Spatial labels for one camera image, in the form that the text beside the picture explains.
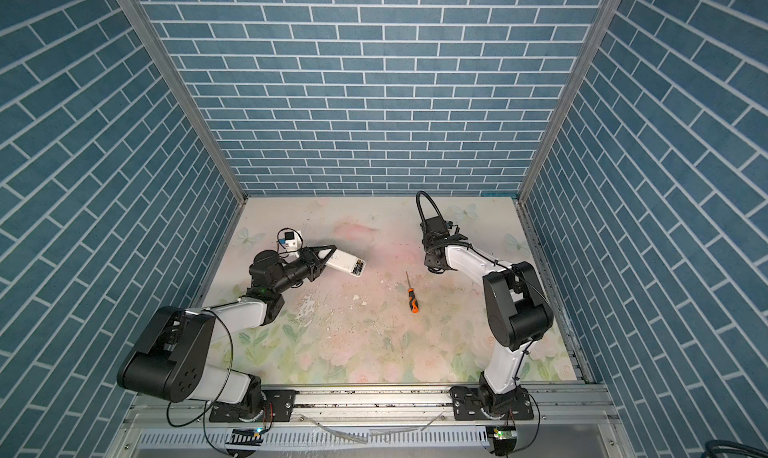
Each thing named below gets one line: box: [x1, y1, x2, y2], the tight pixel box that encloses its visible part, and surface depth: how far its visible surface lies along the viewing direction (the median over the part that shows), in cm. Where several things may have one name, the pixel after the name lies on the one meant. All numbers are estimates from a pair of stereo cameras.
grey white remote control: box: [325, 249, 366, 277], surface depth 84 cm
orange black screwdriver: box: [405, 271, 419, 314], surface depth 93 cm
